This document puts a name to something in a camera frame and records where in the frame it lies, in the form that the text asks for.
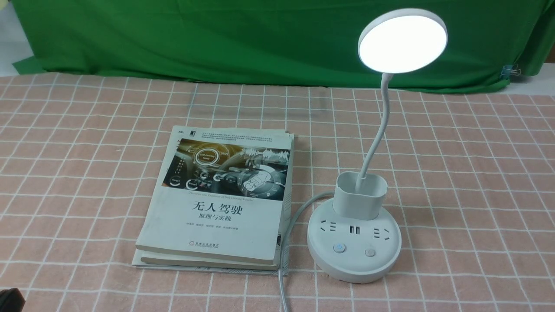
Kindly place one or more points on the white desk lamp with sockets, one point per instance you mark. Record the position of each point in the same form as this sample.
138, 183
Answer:
351, 236

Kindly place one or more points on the green backdrop cloth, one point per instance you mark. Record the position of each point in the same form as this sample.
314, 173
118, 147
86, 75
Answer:
281, 42

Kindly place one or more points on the pink checkered tablecloth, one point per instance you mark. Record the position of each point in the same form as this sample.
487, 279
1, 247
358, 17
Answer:
471, 184

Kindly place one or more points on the blue binder clip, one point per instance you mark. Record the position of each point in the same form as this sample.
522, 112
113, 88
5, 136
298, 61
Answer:
509, 71

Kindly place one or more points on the black object at corner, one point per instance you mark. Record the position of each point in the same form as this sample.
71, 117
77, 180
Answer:
11, 300

